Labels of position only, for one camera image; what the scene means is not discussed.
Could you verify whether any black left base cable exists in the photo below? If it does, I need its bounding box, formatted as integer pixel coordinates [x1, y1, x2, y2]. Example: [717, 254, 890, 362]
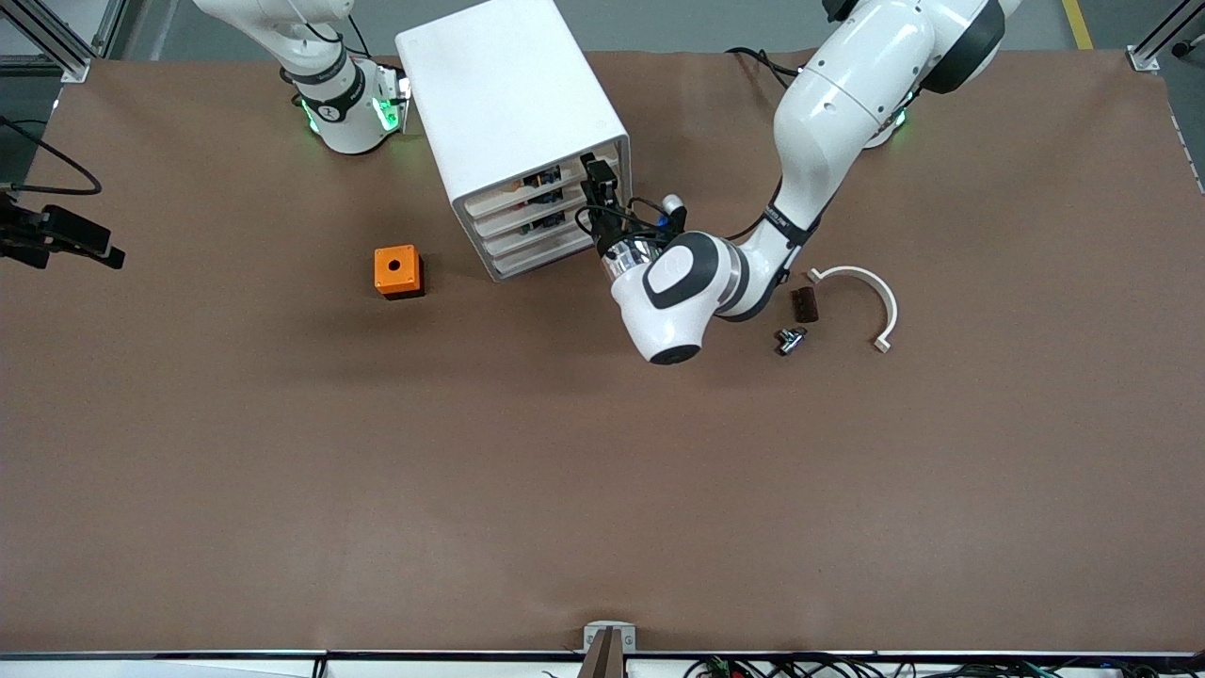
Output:
[725, 45, 801, 90]

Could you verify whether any black right base cable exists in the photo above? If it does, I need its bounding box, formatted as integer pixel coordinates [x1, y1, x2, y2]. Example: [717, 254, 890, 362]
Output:
[315, 14, 374, 59]

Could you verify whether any aluminium frame profile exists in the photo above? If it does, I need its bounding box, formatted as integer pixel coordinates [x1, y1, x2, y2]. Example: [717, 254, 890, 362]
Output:
[0, 0, 129, 84]
[1130, 0, 1205, 74]

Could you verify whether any white curved plastic bracket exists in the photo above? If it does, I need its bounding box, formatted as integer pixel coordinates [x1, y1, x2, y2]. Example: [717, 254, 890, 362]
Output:
[807, 266, 899, 354]

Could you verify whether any black cable bundle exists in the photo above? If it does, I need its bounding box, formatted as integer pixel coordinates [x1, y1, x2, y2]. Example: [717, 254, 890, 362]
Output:
[685, 653, 1205, 678]

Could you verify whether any orange box with round hole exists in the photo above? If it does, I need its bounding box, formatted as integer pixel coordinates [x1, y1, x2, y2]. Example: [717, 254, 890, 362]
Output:
[374, 245, 425, 300]

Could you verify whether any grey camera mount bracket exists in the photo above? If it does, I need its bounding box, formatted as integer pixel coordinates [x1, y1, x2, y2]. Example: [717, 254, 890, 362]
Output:
[579, 621, 637, 678]

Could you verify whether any black base cable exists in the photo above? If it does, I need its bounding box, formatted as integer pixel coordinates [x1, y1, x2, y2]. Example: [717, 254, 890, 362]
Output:
[725, 45, 801, 90]
[315, 14, 374, 59]

